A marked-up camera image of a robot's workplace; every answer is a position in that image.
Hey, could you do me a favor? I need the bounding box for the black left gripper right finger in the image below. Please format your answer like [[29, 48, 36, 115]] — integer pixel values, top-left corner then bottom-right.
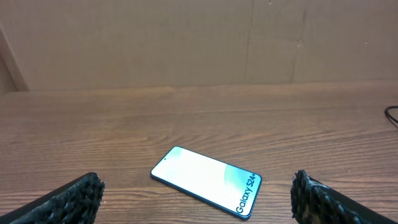
[[290, 170, 397, 224]]

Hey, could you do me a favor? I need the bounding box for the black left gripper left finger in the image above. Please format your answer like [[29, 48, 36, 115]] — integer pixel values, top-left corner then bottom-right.
[[1, 172, 105, 224]]

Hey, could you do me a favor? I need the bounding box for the blue Galaxy smartphone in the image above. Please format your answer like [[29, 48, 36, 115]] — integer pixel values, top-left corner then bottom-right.
[[150, 146, 262, 220]]

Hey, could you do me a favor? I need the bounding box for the black charging cable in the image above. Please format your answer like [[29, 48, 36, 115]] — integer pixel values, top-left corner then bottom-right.
[[384, 105, 398, 124]]

